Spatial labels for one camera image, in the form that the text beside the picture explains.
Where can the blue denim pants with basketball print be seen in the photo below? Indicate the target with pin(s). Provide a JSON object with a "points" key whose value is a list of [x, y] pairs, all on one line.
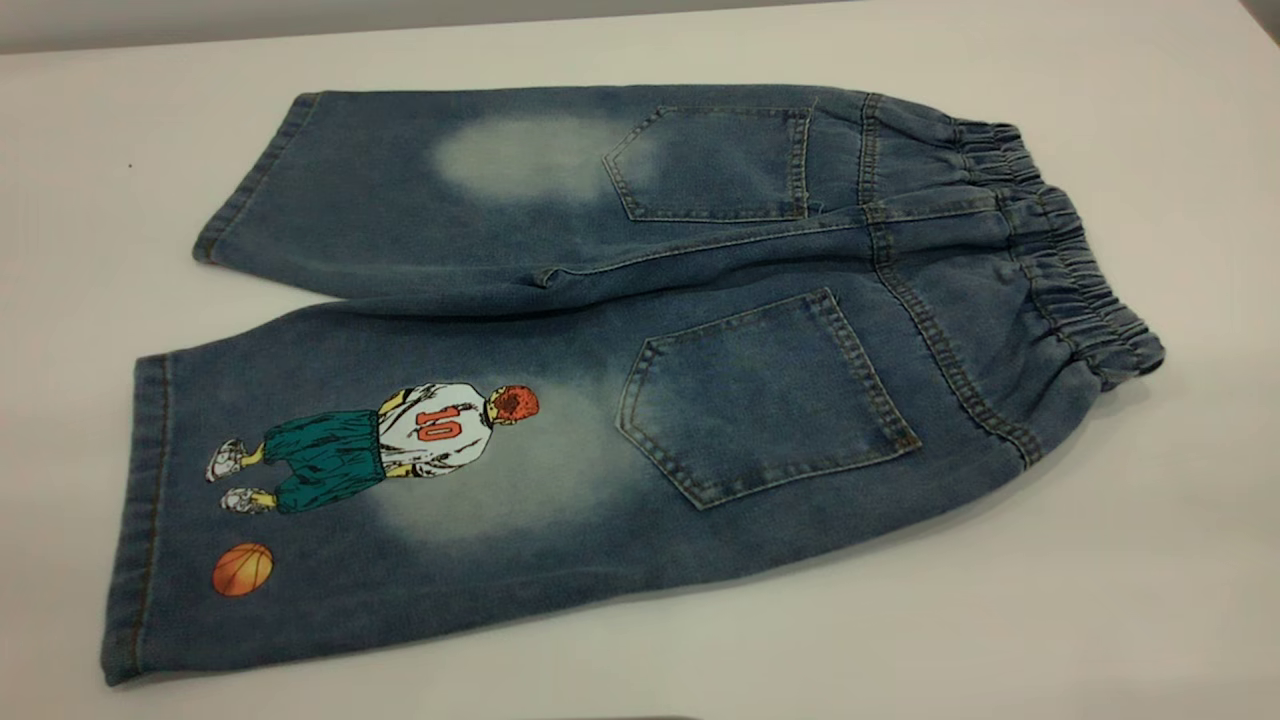
{"points": [[560, 400]]}

